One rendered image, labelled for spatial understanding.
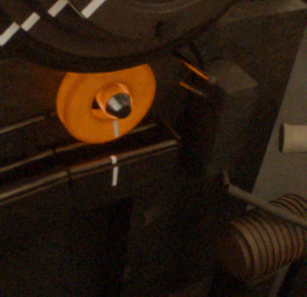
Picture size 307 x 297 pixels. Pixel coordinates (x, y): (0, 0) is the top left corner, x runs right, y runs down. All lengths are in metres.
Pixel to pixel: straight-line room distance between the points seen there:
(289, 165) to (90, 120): 1.35
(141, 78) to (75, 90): 0.11
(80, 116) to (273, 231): 0.47
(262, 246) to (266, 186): 0.91
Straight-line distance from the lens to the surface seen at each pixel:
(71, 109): 0.73
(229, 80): 0.87
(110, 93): 0.72
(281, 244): 1.02
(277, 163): 2.00
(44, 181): 0.77
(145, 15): 0.56
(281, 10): 1.00
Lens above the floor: 1.25
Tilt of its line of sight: 36 degrees down
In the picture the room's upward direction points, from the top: 7 degrees clockwise
